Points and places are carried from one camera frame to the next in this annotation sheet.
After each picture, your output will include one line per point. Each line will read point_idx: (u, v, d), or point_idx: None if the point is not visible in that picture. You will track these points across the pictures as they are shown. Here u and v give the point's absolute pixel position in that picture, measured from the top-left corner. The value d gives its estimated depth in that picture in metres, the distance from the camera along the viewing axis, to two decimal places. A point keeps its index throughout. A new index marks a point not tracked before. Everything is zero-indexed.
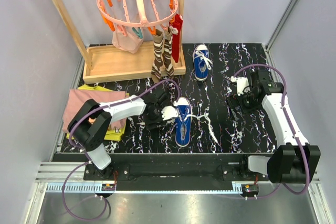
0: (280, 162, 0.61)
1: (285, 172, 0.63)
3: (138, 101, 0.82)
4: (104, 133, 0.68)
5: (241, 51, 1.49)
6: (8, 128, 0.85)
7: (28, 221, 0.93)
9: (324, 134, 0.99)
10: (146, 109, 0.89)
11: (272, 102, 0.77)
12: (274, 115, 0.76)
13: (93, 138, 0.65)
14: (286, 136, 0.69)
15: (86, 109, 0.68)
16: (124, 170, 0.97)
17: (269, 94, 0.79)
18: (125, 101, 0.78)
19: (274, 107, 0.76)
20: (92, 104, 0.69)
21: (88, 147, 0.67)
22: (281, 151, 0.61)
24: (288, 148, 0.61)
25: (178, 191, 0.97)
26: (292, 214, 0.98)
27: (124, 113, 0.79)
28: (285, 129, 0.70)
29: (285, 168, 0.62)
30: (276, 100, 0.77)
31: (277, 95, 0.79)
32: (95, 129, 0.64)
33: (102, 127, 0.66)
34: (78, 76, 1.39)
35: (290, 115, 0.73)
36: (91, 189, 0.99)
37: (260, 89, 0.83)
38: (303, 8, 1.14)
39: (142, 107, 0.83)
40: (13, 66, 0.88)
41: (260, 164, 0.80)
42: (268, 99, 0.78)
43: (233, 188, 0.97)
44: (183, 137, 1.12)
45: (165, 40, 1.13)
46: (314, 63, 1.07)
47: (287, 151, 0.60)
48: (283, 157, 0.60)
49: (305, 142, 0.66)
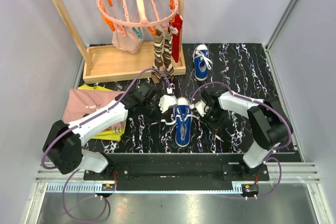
0: (257, 119, 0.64)
1: (269, 130, 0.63)
3: (116, 108, 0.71)
4: (80, 153, 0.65)
5: (241, 51, 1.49)
6: (9, 128, 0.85)
7: (29, 221, 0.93)
9: (325, 134, 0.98)
10: (131, 112, 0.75)
11: (224, 98, 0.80)
12: (234, 104, 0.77)
13: (67, 161, 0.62)
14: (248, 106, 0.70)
15: (54, 132, 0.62)
16: (124, 170, 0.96)
17: (219, 96, 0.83)
18: (98, 113, 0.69)
19: (230, 99, 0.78)
20: (60, 126, 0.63)
21: (63, 170, 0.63)
22: (251, 114, 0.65)
24: (254, 109, 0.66)
25: (178, 190, 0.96)
26: (292, 215, 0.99)
27: (102, 126, 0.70)
28: (245, 102, 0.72)
29: (264, 125, 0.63)
30: (226, 95, 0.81)
31: (224, 93, 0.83)
32: (67, 154, 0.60)
33: (75, 149, 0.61)
34: (78, 76, 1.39)
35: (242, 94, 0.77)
36: (91, 189, 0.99)
37: (213, 99, 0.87)
38: (303, 7, 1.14)
39: (123, 114, 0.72)
40: (13, 66, 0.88)
41: (253, 152, 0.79)
42: (222, 99, 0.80)
43: (233, 188, 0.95)
44: (183, 136, 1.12)
45: (165, 40, 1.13)
46: (313, 63, 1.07)
47: (255, 110, 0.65)
48: (255, 116, 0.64)
49: (262, 100, 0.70)
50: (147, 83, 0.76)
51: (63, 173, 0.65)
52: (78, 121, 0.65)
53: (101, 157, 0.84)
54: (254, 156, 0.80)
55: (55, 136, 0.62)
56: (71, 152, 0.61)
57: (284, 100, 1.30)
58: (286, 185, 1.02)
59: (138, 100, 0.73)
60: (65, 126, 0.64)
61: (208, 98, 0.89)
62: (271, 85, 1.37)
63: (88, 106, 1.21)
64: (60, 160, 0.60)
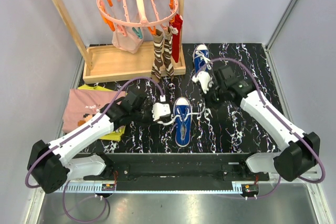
0: (292, 159, 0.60)
1: (298, 169, 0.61)
3: (101, 121, 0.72)
4: (64, 172, 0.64)
5: (241, 51, 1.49)
6: (8, 128, 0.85)
7: (29, 221, 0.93)
9: (325, 134, 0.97)
10: (118, 123, 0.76)
11: (252, 104, 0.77)
12: (262, 117, 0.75)
13: (50, 181, 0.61)
14: (284, 135, 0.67)
15: (36, 153, 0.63)
16: (124, 170, 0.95)
17: (245, 96, 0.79)
18: (81, 130, 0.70)
19: (258, 108, 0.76)
20: (41, 147, 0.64)
21: (47, 189, 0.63)
22: (289, 152, 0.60)
24: (293, 147, 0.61)
25: (178, 190, 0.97)
26: (292, 215, 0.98)
27: (86, 142, 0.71)
28: (280, 128, 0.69)
29: (297, 164, 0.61)
30: (256, 100, 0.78)
31: (252, 94, 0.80)
32: (48, 175, 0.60)
33: (57, 170, 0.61)
34: (78, 76, 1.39)
35: (275, 110, 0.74)
36: (91, 189, 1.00)
37: (233, 94, 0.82)
38: (303, 7, 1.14)
39: (106, 128, 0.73)
40: (13, 66, 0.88)
41: (263, 165, 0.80)
42: (248, 103, 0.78)
43: (233, 188, 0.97)
44: (183, 136, 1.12)
45: (165, 40, 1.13)
46: (313, 63, 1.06)
47: (294, 150, 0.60)
48: (293, 156, 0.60)
49: (303, 132, 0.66)
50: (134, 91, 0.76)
51: (49, 192, 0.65)
52: (59, 141, 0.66)
53: (95, 162, 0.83)
54: (261, 167, 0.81)
55: (37, 156, 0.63)
56: (53, 173, 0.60)
57: (284, 100, 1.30)
58: (286, 185, 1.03)
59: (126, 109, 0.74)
60: (46, 146, 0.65)
61: (224, 87, 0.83)
62: (271, 85, 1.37)
63: (88, 106, 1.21)
64: (42, 180, 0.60)
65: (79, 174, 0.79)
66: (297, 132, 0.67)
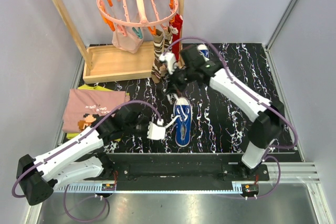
0: (261, 126, 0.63)
1: (269, 136, 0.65)
3: (90, 137, 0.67)
4: (49, 188, 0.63)
5: (241, 51, 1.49)
6: (8, 128, 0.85)
7: (28, 221, 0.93)
9: (325, 134, 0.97)
10: (108, 137, 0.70)
11: (221, 82, 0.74)
12: (231, 95, 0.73)
13: (33, 195, 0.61)
14: (253, 106, 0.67)
15: (21, 168, 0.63)
16: (124, 170, 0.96)
17: (213, 75, 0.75)
18: (67, 146, 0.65)
19: (227, 86, 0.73)
20: (27, 161, 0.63)
21: (32, 203, 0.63)
22: (258, 121, 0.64)
24: (262, 116, 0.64)
25: (178, 191, 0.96)
26: (292, 215, 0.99)
27: (74, 158, 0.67)
28: (249, 100, 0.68)
29: (266, 131, 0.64)
30: (223, 78, 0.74)
31: (219, 72, 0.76)
32: (31, 191, 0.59)
33: (39, 185, 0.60)
34: (78, 76, 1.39)
35: (243, 85, 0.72)
36: (91, 189, 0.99)
37: (201, 75, 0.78)
38: (303, 7, 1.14)
39: (95, 144, 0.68)
40: (13, 66, 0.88)
41: (251, 153, 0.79)
42: (216, 81, 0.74)
43: (233, 188, 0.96)
44: (183, 136, 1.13)
45: (165, 39, 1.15)
46: (313, 63, 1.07)
47: (263, 119, 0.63)
48: (262, 124, 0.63)
49: (269, 102, 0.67)
50: (127, 105, 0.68)
51: (35, 203, 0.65)
52: (44, 157, 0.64)
53: (91, 167, 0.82)
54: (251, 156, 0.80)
55: (22, 170, 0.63)
56: (36, 190, 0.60)
57: (284, 100, 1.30)
58: (286, 185, 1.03)
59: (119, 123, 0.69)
60: (31, 161, 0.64)
61: (192, 69, 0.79)
62: (271, 85, 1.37)
63: (88, 106, 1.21)
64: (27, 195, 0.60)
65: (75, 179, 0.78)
66: (264, 102, 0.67)
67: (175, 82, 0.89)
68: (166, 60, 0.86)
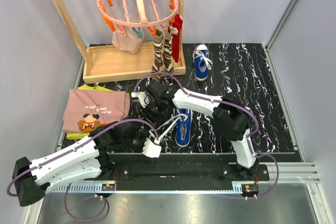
0: (222, 119, 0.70)
1: (234, 126, 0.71)
3: (86, 147, 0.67)
4: (40, 192, 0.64)
5: (241, 51, 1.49)
6: (8, 128, 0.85)
7: (29, 221, 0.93)
9: (325, 134, 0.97)
10: (105, 149, 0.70)
11: (179, 98, 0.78)
12: (191, 105, 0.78)
13: (25, 198, 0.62)
14: (209, 106, 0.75)
15: (17, 170, 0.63)
16: (124, 170, 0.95)
17: (172, 97, 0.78)
18: (63, 153, 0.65)
19: (186, 100, 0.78)
20: (23, 164, 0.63)
21: (23, 204, 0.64)
22: (217, 117, 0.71)
24: (219, 111, 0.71)
25: (179, 190, 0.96)
26: (292, 215, 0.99)
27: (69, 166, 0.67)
28: (205, 103, 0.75)
29: (230, 123, 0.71)
30: (180, 95, 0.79)
31: (177, 91, 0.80)
32: (22, 194, 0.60)
33: (32, 189, 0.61)
34: (78, 76, 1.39)
35: (197, 94, 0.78)
36: (91, 189, 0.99)
37: (166, 102, 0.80)
38: (303, 7, 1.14)
39: (91, 154, 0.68)
40: (13, 66, 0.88)
41: (238, 150, 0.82)
42: (177, 101, 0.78)
43: (233, 188, 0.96)
44: (183, 136, 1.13)
45: (165, 40, 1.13)
46: (313, 63, 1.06)
47: (220, 113, 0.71)
48: (221, 117, 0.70)
49: (220, 97, 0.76)
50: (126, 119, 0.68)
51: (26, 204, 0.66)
52: (40, 161, 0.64)
53: (88, 169, 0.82)
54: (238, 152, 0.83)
55: (17, 172, 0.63)
56: (28, 193, 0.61)
57: (284, 100, 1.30)
58: (286, 185, 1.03)
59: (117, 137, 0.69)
60: (27, 164, 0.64)
61: (158, 99, 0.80)
62: (271, 85, 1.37)
63: (88, 106, 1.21)
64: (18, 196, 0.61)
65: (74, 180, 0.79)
66: (216, 98, 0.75)
67: (150, 114, 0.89)
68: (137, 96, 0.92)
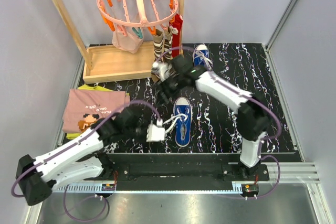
0: (245, 117, 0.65)
1: (255, 126, 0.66)
3: (90, 139, 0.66)
4: (48, 189, 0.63)
5: (241, 51, 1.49)
6: (8, 128, 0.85)
7: (28, 221, 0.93)
9: (325, 134, 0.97)
10: (108, 140, 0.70)
11: (205, 82, 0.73)
12: (214, 93, 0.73)
13: (32, 196, 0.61)
14: (234, 99, 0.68)
15: (21, 169, 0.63)
16: (124, 170, 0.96)
17: (198, 78, 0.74)
18: (67, 147, 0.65)
19: (211, 86, 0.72)
20: (27, 162, 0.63)
21: (32, 203, 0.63)
22: (241, 113, 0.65)
24: (245, 107, 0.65)
25: (178, 191, 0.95)
26: (292, 215, 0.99)
27: (74, 159, 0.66)
28: (231, 94, 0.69)
29: (252, 123, 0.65)
30: (207, 78, 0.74)
31: (204, 74, 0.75)
32: (29, 192, 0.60)
33: (39, 187, 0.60)
34: (78, 76, 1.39)
35: (226, 83, 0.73)
36: (91, 189, 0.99)
37: (189, 80, 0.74)
38: (303, 7, 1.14)
39: (96, 146, 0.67)
40: (13, 66, 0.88)
41: (246, 149, 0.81)
42: (201, 83, 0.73)
43: (233, 188, 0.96)
44: (183, 136, 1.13)
45: (165, 40, 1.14)
46: (313, 63, 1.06)
47: (245, 109, 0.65)
48: (246, 115, 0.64)
49: (250, 93, 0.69)
50: (129, 107, 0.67)
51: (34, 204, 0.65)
52: (44, 158, 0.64)
53: (91, 167, 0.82)
54: (246, 152, 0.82)
55: (21, 171, 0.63)
56: (35, 190, 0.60)
57: (284, 100, 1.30)
58: (286, 185, 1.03)
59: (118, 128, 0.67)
60: (31, 162, 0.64)
61: (181, 76, 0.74)
62: (271, 85, 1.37)
63: (88, 106, 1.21)
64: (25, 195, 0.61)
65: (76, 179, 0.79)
66: (244, 93, 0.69)
67: (167, 91, 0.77)
68: (158, 66, 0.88)
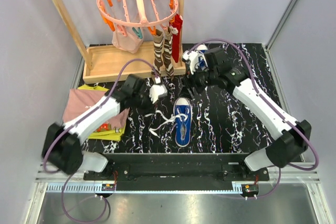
0: (285, 147, 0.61)
1: (289, 157, 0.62)
3: (108, 104, 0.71)
4: (80, 151, 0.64)
5: (241, 51, 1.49)
6: (8, 128, 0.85)
7: (28, 221, 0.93)
9: (325, 134, 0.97)
10: (123, 106, 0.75)
11: (245, 92, 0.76)
12: (255, 106, 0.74)
13: (71, 159, 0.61)
14: (277, 123, 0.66)
15: (52, 136, 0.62)
16: (124, 170, 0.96)
17: (238, 85, 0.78)
18: (91, 110, 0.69)
19: (250, 97, 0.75)
20: (56, 128, 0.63)
21: (68, 171, 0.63)
22: (282, 141, 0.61)
24: (286, 136, 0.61)
25: (179, 191, 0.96)
26: (292, 215, 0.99)
27: (97, 123, 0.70)
28: (273, 116, 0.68)
29: (289, 153, 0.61)
30: (250, 88, 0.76)
31: (247, 83, 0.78)
32: (67, 157, 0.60)
33: (77, 145, 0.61)
34: (78, 76, 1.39)
35: (269, 99, 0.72)
36: (91, 189, 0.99)
37: (226, 82, 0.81)
38: (303, 8, 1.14)
39: (115, 109, 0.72)
40: (13, 66, 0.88)
41: (260, 161, 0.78)
42: (240, 91, 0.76)
43: (233, 188, 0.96)
44: (183, 136, 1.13)
45: (165, 40, 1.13)
46: (313, 63, 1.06)
47: (287, 138, 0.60)
48: (286, 145, 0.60)
49: (295, 121, 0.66)
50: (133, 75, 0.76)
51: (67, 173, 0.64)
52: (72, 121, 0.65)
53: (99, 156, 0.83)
54: (256, 162, 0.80)
55: (53, 138, 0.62)
56: (73, 151, 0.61)
57: (284, 100, 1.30)
58: (286, 185, 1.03)
59: (128, 94, 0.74)
60: (61, 128, 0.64)
61: (217, 74, 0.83)
62: (271, 85, 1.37)
63: (88, 106, 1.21)
64: (62, 161, 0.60)
65: (84, 166, 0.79)
66: (290, 120, 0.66)
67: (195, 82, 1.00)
68: (189, 59, 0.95)
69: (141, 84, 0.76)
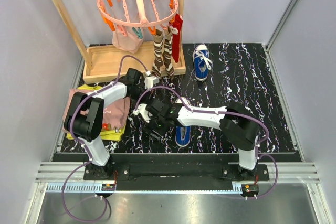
0: (231, 130, 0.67)
1: (244, 135, 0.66)
3: (118, 85, 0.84)
4: (102, 118, 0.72)
5: (241, 51, 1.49)
6: (8, 128, 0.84)
7: (28, 221, 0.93)
9: (325, 134, 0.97)
10: (127, 91, 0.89)
11: (184, 116, 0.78)
12: (197, 120, 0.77)
13: (95, 122, 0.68)
14: (215, 119, 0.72)
15: (77, 101, 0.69)
16: (124, 170, 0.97)
17: (177, 116, 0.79)
18: (106, 87, 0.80)
19: (190, 117, 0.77)
20: (81, 95, 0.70)
21: (92, 136, 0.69)
22: (224, 127, 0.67)
24: (225, 121, 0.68)
25: (178, 191, 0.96)
26: (292, 215, 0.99)
27: (110, 98, 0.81)
28: (210, 116, 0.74)
29: (239, 132, 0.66)
30: (184, 111, 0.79)
31: (181, 109, 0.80)
32: (93, 118, 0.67)
33: (101, 108, 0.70)
34: (78, 76, 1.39)
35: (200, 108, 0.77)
36: (91, 189, 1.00)
37: (172, 121, 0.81)
38: (303, 8, 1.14)
39: (124, 89, 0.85)
40: (13, 66, 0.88)
41: (244, 156, 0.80)
42: (181, 119, 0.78)
43: (233, 188, 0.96)
44: (183, 137, 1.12)
45: (165, 39, 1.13)
46: (314, 62, 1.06)
47: (227, 124, 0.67)
48: (229, 128, 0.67)
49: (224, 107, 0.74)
50: (133, 68, 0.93)
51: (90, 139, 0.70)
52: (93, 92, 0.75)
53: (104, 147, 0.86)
54: (244, 158, 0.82)
55: (78, 103, 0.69)
56: (97, 114, 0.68)
57: (284, 100, 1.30)
58: (286, 185, 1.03)
59: (129, 81, 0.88)
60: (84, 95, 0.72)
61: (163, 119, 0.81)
62: (271, 85, 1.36)
63: None
64: (87, 124, 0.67)
65: (94, 151, 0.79)
66: (221, 110, 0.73)
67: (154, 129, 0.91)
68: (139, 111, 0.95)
69: (139, 75, 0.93)
